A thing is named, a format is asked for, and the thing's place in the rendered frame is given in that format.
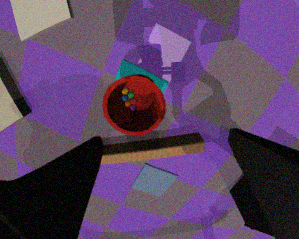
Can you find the tan wooden flat bar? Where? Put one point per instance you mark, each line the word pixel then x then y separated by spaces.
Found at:
pixel 153 148

